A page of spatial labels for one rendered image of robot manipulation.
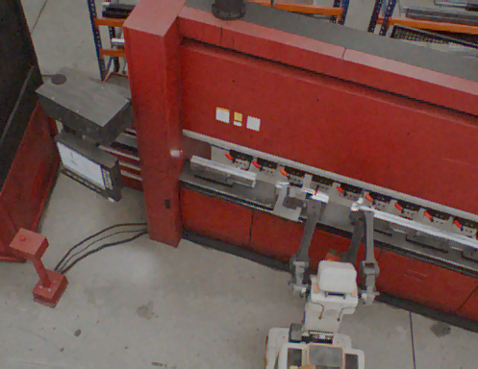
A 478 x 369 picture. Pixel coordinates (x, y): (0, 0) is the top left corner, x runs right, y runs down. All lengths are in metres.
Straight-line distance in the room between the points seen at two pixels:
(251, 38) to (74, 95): 1.06
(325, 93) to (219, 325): 2.16
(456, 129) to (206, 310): 2.45
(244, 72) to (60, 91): 1.08
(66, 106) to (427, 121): 2.04
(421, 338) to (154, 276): 2.21
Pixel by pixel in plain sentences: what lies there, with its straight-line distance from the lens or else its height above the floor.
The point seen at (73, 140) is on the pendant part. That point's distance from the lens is 3.80.
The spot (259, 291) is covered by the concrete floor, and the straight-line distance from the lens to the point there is 4.93.
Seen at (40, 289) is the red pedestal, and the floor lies 0.12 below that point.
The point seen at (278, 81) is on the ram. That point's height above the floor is 2.00.
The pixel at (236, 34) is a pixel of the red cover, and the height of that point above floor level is 2.28.
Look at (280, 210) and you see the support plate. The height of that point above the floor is 1.00.
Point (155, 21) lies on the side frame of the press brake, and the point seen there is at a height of 2.30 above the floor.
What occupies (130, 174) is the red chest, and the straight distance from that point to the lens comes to 5.14.
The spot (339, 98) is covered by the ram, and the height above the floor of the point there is 1.99.
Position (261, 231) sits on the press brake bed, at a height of 0.52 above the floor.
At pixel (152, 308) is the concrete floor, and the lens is 4.86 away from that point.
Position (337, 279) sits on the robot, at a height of 1.35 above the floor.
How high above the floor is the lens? 4.42
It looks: 53 degrees down
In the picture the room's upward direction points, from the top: 5 degrees clockwise
